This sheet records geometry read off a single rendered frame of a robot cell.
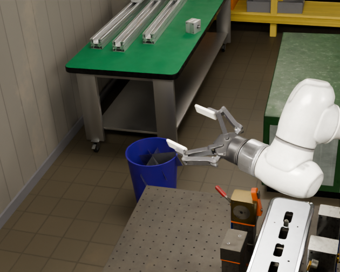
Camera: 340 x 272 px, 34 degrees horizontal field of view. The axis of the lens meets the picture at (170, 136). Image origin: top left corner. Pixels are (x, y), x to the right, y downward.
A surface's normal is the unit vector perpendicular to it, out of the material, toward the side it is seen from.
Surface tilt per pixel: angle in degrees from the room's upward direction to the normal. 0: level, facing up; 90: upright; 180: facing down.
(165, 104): 90
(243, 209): 90
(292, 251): 0
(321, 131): 82
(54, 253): 0
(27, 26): 90
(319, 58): 0
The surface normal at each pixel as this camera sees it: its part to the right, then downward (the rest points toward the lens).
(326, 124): 0.29, 0.26
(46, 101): 0.96, 0.09
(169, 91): -0.28, 0.51
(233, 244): -0.06, -0.85
